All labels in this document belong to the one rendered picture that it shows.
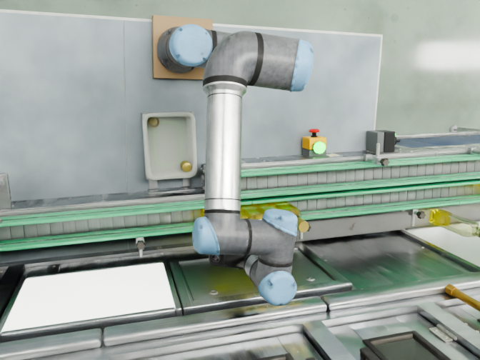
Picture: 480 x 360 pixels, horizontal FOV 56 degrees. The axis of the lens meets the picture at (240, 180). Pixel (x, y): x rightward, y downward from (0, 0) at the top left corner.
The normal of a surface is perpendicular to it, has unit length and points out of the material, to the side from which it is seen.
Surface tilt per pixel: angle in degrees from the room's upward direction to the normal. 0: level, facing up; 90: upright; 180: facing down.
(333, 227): 0
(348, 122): 0
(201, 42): 6
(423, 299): 90
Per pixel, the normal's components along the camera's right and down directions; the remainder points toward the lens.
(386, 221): 0.26, 0.19
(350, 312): -0.02, -0.98
